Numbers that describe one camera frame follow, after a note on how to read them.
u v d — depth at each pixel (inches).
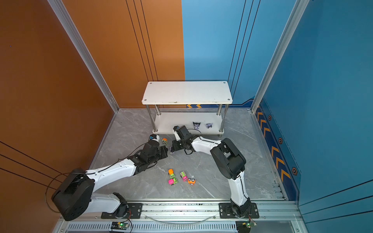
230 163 21.1
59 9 27.5
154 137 31.0
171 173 32.8
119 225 27.9
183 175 32.5
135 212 29.0
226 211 28.5
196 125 37.4
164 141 38.2
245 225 27.7
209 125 38.1
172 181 31.9
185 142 29.4
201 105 49.1
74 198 16.5
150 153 26.4
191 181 31.9
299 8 27.5
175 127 34.4
